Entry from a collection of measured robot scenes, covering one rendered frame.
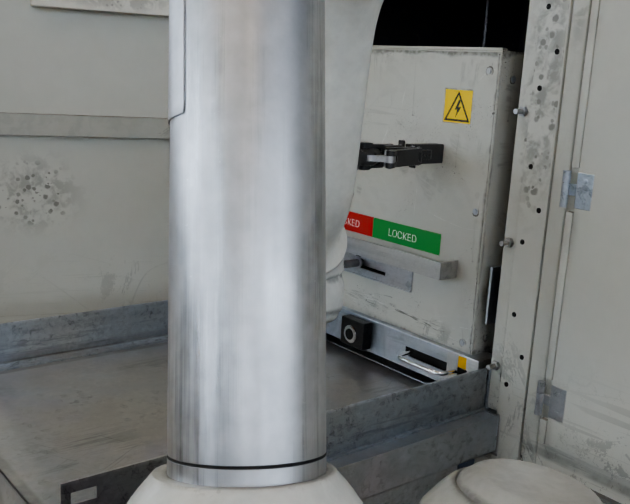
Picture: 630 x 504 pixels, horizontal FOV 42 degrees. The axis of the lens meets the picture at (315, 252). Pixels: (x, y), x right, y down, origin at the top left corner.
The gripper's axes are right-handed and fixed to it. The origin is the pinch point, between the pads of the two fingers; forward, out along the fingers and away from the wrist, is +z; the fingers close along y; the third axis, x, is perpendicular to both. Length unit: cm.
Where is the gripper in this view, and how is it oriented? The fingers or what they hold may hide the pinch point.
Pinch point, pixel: (424, 153)
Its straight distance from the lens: 131.0
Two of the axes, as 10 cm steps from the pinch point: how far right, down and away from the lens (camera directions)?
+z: 7.8, -0.9, 6.2
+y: 6.2, 2.0, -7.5
